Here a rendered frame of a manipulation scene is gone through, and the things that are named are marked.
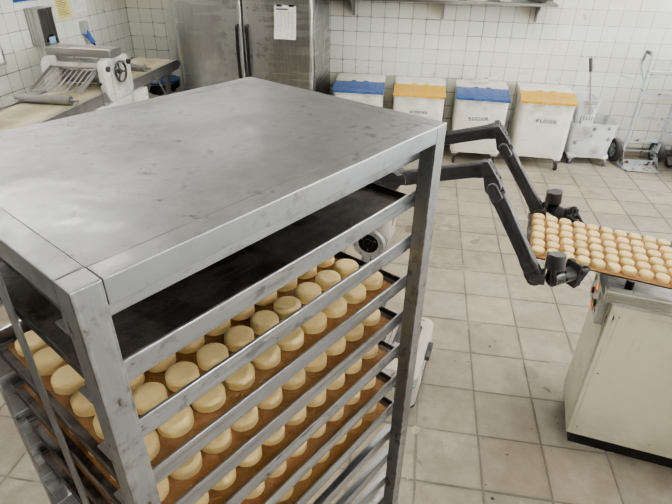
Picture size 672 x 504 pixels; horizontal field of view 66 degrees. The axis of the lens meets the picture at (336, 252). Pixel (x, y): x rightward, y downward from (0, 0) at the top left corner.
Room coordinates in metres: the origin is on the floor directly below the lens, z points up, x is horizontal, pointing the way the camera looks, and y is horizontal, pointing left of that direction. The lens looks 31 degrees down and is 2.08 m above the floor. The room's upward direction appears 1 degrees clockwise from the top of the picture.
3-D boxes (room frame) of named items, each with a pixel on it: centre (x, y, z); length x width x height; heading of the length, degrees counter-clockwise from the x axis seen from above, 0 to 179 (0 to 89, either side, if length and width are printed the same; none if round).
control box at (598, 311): (1.83, -1.15, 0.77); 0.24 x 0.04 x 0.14; 162
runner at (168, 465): (0.62, 0.05, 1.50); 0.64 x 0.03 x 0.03; 141
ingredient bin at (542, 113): (5.46, -2.15, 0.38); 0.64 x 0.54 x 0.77; 169
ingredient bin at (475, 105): (5.56, -1.51, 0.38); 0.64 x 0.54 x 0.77; 170
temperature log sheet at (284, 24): (5.30, 0.53, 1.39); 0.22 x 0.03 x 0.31; 81
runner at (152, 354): (0.62, 0.05, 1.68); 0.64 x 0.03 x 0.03; 141
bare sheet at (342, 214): (0.74, 0.21, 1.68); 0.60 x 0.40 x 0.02; 141
